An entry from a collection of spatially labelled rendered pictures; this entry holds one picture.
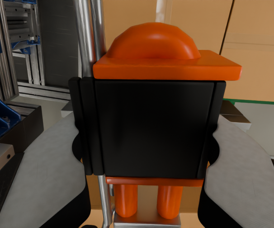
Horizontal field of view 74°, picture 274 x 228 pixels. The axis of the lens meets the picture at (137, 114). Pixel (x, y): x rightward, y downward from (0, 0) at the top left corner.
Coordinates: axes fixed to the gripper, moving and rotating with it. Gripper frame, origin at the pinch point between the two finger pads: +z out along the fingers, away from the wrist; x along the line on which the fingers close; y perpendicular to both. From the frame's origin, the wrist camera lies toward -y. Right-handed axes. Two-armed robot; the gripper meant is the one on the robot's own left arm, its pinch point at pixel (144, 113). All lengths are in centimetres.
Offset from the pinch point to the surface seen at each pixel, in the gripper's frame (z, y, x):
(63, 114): 47, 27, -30
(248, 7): 54, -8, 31
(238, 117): 51, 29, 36
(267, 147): 107, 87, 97
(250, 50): 54, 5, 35
